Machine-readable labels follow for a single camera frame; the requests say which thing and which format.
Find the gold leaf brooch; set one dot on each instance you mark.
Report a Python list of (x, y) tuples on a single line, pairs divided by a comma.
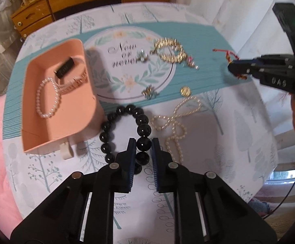
[(167, 42)]

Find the wooden dresser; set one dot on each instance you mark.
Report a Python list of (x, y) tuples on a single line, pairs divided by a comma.
[(68, 2)]

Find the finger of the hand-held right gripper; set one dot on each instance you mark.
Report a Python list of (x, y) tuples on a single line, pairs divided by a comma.
[(277, 59), (246, 67)]

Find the gold round pendant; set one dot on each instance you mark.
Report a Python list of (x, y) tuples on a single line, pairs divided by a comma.
[(185, 91)]

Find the tree print tablecloth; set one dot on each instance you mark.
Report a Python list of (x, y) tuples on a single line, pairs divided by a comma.
[(208, 132)]

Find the pale flower earring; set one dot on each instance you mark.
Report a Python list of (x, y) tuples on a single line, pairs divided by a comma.
[(142, 56), (149, 92)]

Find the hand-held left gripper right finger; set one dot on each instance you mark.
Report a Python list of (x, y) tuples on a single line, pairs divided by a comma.
[(154, 169)]

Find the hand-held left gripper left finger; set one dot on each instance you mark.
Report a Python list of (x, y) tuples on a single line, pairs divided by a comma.
[(130, 169)]

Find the gold round brooch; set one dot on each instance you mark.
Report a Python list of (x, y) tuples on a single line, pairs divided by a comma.
[(174, 58)]

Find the pink gem earring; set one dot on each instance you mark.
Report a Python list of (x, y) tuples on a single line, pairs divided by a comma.
[(193, 63)]

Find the blue fuzzy cloth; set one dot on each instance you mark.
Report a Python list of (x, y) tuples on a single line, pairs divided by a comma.
[(260, 207)]

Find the pink jewelry box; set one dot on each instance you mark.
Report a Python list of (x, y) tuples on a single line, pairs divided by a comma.
[(34, 134)]

